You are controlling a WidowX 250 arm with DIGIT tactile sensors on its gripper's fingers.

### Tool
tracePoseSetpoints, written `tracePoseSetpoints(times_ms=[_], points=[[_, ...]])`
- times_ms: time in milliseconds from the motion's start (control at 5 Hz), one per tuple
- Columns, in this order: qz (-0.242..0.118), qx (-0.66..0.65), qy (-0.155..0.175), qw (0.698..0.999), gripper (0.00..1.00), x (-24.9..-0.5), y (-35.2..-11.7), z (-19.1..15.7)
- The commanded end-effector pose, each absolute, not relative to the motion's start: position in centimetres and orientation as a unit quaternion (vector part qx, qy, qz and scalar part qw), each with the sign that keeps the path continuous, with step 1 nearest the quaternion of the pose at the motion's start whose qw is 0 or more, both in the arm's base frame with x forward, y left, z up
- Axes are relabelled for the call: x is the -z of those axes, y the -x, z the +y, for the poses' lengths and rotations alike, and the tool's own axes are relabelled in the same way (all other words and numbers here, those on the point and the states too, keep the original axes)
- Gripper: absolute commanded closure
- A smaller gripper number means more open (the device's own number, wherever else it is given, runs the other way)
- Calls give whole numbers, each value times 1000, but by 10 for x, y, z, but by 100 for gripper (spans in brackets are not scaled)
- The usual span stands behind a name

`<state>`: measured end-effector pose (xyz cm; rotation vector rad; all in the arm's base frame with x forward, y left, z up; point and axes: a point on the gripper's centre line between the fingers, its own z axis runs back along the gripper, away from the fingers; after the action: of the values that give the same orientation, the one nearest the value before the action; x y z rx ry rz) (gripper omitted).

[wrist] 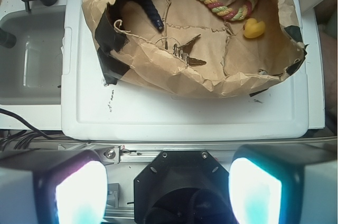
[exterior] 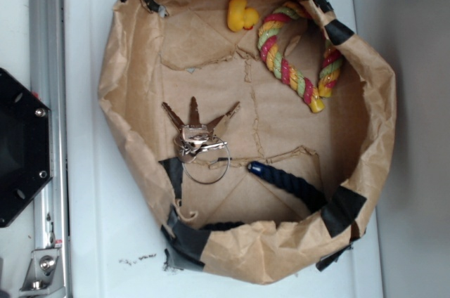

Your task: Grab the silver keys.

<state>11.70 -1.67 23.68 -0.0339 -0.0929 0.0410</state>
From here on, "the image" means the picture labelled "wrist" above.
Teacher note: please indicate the silver keys on ring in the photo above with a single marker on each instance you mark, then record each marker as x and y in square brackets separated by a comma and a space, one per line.
[183, 51]

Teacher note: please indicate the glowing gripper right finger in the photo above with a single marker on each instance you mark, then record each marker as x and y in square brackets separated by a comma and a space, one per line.
[283, 183]

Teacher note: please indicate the white plastic lid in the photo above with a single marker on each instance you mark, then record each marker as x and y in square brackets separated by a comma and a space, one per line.
[94, 110]

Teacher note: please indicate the yellow rubber duck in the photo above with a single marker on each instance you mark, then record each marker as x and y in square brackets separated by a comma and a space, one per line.
[253, 29]

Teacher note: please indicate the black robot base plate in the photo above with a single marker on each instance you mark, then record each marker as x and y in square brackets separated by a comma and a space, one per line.
[182, 187]

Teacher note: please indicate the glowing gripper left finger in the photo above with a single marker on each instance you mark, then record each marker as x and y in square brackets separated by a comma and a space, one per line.
[51, 186]

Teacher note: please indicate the brown paper bag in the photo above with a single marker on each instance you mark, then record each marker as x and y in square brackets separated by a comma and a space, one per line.
[125, 31]

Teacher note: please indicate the aluminium rail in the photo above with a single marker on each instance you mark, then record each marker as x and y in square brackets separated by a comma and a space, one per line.
[113, 152]

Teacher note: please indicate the grey toy sink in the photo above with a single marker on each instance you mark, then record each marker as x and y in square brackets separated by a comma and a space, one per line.
[31, 70]

